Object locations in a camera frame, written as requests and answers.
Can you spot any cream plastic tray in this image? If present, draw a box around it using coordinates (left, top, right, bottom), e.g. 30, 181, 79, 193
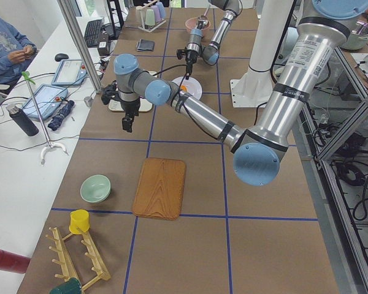
108, 74, 153, 112

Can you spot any wooden tray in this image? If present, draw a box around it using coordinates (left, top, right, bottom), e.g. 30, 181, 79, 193
132, 157, 186, 221

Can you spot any white plate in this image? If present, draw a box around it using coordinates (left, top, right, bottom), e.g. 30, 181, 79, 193
172, 77, 202, 100

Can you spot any pink bowl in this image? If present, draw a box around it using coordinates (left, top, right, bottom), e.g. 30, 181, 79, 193
185, 17, 211, 37

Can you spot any metal scoop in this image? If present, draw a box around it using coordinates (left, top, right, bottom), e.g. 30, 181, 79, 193
196, 5, 210, 30

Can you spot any dark folded cloth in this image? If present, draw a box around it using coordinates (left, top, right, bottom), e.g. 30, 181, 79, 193
136, 39, 155, 51

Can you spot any white cup rack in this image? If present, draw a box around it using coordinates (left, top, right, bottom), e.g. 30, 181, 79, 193
136, 0, 166, 32

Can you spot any purple cup on rack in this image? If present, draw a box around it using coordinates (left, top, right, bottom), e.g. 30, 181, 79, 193
150, 2, 166, 22

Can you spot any green cup on rack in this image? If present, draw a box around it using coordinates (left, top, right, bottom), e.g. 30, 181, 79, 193
145, 9, 156, 27

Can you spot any folded navy umbrella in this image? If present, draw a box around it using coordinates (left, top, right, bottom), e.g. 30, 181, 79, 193
48, 100, 75, 131

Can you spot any far blue teach pendant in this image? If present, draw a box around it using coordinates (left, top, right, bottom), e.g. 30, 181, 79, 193
51, 59, 87, 86

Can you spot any blue teach pendant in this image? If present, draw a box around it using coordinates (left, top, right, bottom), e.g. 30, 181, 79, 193
23, 84, 68, 120
51, 59, 87, 86

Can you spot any green bowl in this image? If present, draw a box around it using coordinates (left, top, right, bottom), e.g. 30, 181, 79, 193
80, 175, 111, 203

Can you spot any black box on desk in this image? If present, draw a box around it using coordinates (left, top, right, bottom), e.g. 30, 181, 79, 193
98, 41, 110, 56

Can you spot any near blue teach pendant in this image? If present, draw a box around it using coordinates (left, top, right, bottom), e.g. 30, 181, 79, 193
23, 84, 68, 120

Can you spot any black computer mouse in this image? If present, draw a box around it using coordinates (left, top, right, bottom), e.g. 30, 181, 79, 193
55, 53, 69, 62

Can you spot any black keyboard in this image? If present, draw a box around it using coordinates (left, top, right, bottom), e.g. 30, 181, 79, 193
83, 19, 103, 48

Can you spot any yellow cup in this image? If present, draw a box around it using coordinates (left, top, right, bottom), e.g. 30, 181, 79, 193
69, 209, 90, 235

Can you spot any black water bottle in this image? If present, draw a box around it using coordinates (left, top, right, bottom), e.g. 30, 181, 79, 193
6, 104, 39, 137

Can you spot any white stand with green clip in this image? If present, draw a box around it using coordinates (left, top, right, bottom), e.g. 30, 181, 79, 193
21, 71, 68, 165

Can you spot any person in blue hoodie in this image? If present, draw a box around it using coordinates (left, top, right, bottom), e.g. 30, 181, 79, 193
0, 18, 37, 85

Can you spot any wooden cup rack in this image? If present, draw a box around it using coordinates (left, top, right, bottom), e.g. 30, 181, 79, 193
45, 227, 112, 293

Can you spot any steel pot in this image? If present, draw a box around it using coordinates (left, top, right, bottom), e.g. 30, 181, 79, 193
340, 20, 368, 51

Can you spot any dark green cup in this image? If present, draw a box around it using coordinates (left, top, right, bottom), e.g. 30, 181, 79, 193
49, 277, 82, 294

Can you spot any red cylinder cup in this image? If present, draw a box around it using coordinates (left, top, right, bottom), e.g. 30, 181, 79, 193
0, 249, 31, 274

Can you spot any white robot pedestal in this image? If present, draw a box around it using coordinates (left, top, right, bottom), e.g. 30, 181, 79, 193
231, 0, 295, 108

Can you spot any aluminium frame post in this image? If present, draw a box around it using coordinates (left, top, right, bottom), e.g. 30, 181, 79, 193
57, 0, 102, 94

